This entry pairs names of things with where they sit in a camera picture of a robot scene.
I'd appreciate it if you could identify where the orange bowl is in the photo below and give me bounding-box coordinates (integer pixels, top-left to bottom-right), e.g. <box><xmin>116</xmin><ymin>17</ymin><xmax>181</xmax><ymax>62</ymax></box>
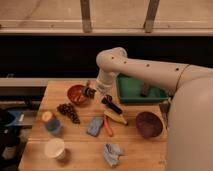
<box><xmin>67</xmin><ymin>84</ymin><xmax>88</xmax><ymax>105</ymax></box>

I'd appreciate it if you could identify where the white paper cup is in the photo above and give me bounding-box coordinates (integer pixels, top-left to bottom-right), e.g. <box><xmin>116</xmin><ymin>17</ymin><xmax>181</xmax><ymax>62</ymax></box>
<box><xmin>44</xmin><ymin>138</ymin><xmax>66</xmax><ymax>160</ymax></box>

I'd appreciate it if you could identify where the dark equipment at left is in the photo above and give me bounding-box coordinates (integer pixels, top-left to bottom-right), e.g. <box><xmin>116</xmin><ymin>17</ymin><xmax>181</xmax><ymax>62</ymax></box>
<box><xmin>0</xmin><ymin>108</ymin><xmax>21</xmax><ymax>171</ymax></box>

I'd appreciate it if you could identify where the dark brown block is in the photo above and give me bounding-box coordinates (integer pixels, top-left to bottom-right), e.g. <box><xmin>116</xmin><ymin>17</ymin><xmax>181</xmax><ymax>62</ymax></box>
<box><xmin>140</xmin><ymin>83</ymin><xmax>150</xmax><ymax>97</ymax></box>

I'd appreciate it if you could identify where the black dish brush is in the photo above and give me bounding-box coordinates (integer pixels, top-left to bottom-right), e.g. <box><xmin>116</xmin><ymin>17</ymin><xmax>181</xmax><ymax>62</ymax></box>
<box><xmin>81</xmin><ymin>86</ymin><xmax>124</xmax><ymax>115</ymax></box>

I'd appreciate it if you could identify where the orange carrot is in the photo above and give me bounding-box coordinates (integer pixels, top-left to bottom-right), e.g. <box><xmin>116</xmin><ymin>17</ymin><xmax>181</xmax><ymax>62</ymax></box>
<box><xmin>104</xmin><ymin>116</ymin><xmax>113</xmax><ymax>137</ymax></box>

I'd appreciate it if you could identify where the blue grey cloth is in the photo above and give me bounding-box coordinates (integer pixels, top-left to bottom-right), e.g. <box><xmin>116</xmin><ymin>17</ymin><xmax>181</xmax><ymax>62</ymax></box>
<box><xmin>103</xmin><ymin>143</ymin><xmax>124</xmax><ymax>168</ymax></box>

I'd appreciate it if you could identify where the purple bowl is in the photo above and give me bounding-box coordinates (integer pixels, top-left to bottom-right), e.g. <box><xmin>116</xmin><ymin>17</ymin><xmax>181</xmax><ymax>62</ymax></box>
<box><xmin>136</xmin><ymin>111</ymin><xmax>163</xmax><ymax>139</ymax></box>

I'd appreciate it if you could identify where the green plastic tray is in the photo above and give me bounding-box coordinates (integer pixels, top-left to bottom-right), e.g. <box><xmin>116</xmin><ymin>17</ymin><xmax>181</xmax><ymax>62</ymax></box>
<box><xmin>116</xmin><ymin>74</ymin><xmax>169</xmax><ymax>103</ymax></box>

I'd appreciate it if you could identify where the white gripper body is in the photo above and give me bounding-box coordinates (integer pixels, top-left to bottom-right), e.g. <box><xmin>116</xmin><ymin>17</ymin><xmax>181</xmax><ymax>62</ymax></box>
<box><xmin>96</xmin><ymin>74</ymin><xmax>115</xmax><ymax>94</ymax></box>

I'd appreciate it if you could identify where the bunch of dark grapes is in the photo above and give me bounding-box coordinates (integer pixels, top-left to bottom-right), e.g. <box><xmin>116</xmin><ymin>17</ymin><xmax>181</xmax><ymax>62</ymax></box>
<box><xmin>57</xmin><ymin>103</ymin><xmax>80</xmax><ymax>124</ymax></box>

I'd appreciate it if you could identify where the blue sponge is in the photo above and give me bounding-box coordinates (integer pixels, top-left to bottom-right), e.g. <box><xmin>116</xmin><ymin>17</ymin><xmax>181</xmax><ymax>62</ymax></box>
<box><xmin>86</xmin><ymin>117</ymin><xmax>103</xmax><ymax>137</ymax></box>

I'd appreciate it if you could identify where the wooden table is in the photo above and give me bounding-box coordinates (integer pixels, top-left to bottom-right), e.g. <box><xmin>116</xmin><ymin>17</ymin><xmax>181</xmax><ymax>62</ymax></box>
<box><xmin>17</xmin><ymin>78</ymin><xmax>171</xmax><ymax>171</ymax></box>

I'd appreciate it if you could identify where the orange yellow ball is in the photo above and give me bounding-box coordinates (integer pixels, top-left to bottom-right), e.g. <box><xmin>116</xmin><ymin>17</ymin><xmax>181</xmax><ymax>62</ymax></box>
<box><xmin>41</xmin><ymin>111</ymin><xmax>55</xmax><ymax>122</ymax></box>

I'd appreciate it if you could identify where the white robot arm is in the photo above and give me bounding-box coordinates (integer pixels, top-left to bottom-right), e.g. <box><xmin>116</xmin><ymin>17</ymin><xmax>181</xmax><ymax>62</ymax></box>
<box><xmin>96</xmin><ymin>47</ymin><xmax>213</xmax><ymax>171</ymax></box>

